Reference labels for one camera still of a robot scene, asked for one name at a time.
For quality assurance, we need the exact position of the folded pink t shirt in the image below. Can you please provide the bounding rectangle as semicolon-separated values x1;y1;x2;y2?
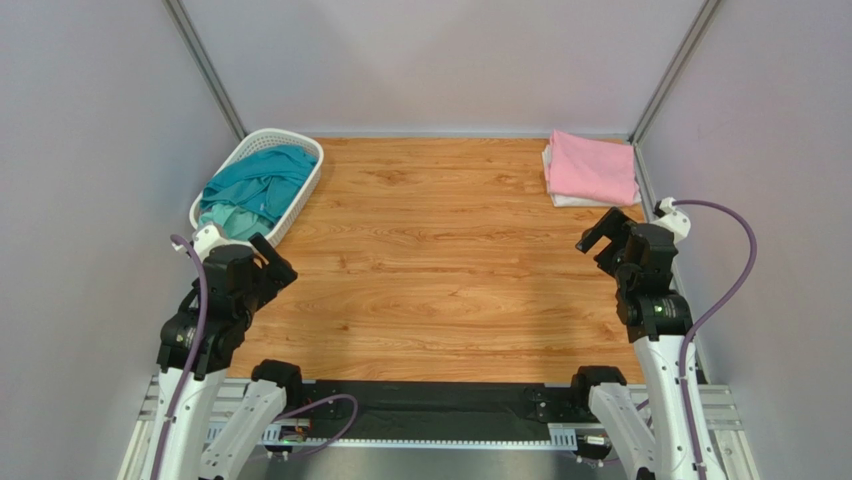
546;129;640;206

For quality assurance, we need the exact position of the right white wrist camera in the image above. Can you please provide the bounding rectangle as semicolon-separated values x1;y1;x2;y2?
651;197;691;245

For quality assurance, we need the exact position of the teal t shirt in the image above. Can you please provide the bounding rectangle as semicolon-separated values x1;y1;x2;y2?
200;145;318;223

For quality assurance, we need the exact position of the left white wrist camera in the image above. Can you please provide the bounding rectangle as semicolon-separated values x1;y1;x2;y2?
170;223;230;261

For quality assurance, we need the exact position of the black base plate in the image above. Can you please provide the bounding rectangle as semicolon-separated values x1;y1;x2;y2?
287;380;595;441

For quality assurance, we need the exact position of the light mint t shirt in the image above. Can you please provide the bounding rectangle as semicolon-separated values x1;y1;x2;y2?
198;204;275;241

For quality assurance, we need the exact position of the aluminium frame rail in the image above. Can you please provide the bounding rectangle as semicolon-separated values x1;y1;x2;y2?
118;377;760;479

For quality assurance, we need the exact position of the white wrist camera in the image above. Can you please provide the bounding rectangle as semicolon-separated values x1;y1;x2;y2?
170;223;230;261
651;197;691;245

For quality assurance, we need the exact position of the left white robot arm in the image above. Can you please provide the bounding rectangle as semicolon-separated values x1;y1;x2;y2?
141;234;303;479

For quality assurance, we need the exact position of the white plastic laundry basket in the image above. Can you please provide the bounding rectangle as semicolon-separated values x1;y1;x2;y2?
189;128;324;251

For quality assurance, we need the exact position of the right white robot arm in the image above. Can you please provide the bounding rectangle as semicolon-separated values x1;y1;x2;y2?
572;207;726;479

